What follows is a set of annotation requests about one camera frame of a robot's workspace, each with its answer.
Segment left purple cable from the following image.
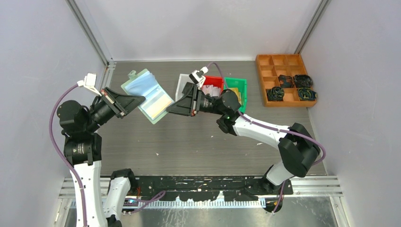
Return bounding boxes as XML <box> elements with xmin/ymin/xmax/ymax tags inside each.
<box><xmin>49</xmin><ymin>83</ymin><xmax>166</xmax><ymax>227</ymax></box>

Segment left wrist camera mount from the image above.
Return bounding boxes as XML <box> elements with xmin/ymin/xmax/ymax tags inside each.
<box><xmin>77</xmin><ymin>73</ymin><xmax>102</xmax><ymax>96</ymax></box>

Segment rolled dark sock upper right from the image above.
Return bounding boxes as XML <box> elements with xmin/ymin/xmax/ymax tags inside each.
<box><xmin>293</xmin><ymin>74</ymin><xmax>314</xmax><ymax>88</ymax></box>

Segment white plastic bin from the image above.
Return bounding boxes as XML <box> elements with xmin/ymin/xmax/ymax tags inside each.
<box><xmin>175</xmin><ymin>74</ymin><xmax>194</xmax><ymax>101</ymax></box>

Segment rolled dark sock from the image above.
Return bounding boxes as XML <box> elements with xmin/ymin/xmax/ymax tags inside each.
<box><xmin>293</xmin><ymin>74</ymin><xmax>314</xmax><ymax>88</ymax></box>
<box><xmin>297</xmin><ymin>87</ymin><xmax>317</xmax><ymax>101</ymax></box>
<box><xmin>278</xmin><ymin>74</ymin><xmax>294</xmax><ymax>88</ymax></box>
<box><xmin>266</xmin><ymin>87</ymin><xmax>285</xmax><ymax>102</ymax></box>

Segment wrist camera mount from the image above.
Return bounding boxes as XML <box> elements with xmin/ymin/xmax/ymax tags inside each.
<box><xmin>77</xmin><ymin>73</ymin><xmax>102</xmax><ymax>96</ymax></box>
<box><xmin>189</xmin><ymin>66</ymin><xmax>209</xmax><ymax>89</ymax></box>

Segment gold cards in green bin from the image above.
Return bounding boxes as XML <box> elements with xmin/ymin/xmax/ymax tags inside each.
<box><xmin>230</xmin><ymin>87</ymin><xmax>242</xmax><ymax>105</ymax></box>

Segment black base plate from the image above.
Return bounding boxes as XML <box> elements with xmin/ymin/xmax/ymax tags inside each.
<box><xmin>128</xmin><ymin>175</ymin><xmax>293</xmax><ymax>202</ymax></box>

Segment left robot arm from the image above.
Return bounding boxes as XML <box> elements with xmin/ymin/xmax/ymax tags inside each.
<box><xmin>52</xmin><ymin>87</ymin><xmax>146</xmax><ymax>227</ymax></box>

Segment rolled dark sock upper left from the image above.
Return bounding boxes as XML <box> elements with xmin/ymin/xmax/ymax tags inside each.
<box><xmin>278</xmin><ymin>74</ymin><xmax>294</xmax><ymax>88</ymax></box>

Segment rolled dark sock lower left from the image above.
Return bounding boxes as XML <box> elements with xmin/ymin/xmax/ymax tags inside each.
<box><xmin>266</xmin><ymin>87</ymin><xmax>285</xmax><ymax>102</ymax></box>

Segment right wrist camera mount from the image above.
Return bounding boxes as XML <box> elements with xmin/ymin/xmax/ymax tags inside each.
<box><xmin>189</xmin><ymin>66</ymin><xmax>209</xmax><ymax>89</ymax></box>

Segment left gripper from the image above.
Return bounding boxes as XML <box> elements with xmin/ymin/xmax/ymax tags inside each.
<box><xmin>85</xmin><ymin>86</ymin><xmax>145</xmax><ymax>131</ymax></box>

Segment orange wooden compartment tray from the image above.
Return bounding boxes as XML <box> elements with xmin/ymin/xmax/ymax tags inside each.
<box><xmin>255</xmin><ymin>54</ymin><xmax>317</xmax><ymax>107</ymax></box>

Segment purple cable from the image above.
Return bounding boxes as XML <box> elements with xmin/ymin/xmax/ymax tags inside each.
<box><xmin>207</xmin><ymin>62</ymin><xmax>327</xmax><ymax>214</ymax></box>
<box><xmin>49</xmin><ymin>83</ymin><xmax>166</xmax><ymax>227</ymax></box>

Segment rolled dark sock lower right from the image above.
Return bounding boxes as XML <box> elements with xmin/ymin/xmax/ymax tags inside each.
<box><xmin>297</xmin><ymin>87</ymin><xmax>317</xmax><ymax>101</ymax></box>

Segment green plastic bin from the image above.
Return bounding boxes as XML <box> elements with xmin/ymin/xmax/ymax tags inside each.
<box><xmin>225</xmin><ymin>77</ymin><xmax>248</xmax><ymax>113</ymax></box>

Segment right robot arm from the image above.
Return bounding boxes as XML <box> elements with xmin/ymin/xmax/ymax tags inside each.
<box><xmin>166</xmin><ymin>82</ymin><xmax>321</xmax><ymax>194</ymax></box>

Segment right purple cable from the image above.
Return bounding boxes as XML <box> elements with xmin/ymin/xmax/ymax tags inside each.
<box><xmin>207</xmin><ymin>62</ymin><xmax>327</xmax><ymax>214</ymax></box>

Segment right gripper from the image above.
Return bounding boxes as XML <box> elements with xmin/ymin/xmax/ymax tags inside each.
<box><xmin>165</xmin><ymin>85</ymin><xmax>226</xmax><ymax>117</ymax></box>

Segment red plastic bin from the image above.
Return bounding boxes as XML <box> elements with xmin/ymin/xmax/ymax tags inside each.
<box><xmin>203</xmin><ymin>76</ymin><xmax>224</xmax><ymax>92</ymax></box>

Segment silver cards in red bin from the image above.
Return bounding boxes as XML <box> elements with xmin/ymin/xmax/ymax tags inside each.
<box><xmin>201</xmin><ymin>85</ymin><xmax>221</xmax><ymax>97</ymax></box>

